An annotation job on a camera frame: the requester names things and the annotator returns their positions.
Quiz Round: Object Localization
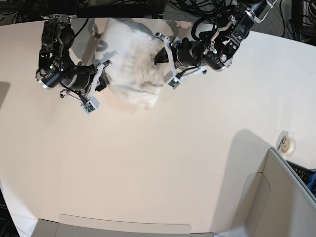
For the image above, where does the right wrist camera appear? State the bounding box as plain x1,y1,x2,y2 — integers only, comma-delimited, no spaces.
80,96,100,115

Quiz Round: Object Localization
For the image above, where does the black keyboard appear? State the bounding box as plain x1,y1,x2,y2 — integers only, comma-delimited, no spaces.
287,160,316,184

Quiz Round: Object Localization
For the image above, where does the blue cloth item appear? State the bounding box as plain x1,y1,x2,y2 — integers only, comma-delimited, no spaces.
306,173,316,196

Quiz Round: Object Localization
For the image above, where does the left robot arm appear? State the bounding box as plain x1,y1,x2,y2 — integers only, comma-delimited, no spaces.
154,0,275,81

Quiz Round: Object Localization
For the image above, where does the grey partition panel bottom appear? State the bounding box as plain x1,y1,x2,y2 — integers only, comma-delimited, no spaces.
31,214,216,237

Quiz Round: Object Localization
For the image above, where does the grey partition panel right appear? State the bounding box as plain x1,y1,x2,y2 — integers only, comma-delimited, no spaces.
229,149,316,237

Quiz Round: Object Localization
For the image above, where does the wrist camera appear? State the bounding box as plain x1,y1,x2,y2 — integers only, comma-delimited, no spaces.
164,75,182,90
80,96,100,115

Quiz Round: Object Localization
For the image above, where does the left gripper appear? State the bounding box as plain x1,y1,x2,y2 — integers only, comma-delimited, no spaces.
154,33,207,80

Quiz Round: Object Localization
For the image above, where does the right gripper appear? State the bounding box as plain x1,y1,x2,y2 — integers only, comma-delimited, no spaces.
59,60,112,104

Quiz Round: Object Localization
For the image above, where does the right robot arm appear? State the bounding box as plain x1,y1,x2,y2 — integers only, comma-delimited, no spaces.
36,14,111,105

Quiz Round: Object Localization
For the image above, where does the grey partition panel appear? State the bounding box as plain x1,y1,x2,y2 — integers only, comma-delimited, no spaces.
229,149,316,237
31,214,216,237

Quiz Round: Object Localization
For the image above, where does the clear tape roll dispenser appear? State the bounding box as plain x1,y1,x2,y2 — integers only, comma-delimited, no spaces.
276,130,296,157

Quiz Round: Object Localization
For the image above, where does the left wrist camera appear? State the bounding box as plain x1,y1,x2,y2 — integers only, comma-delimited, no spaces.
164,75,182,90

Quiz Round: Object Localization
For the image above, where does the white printed t-shirt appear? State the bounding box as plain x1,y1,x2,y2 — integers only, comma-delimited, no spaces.
91,18,167,109

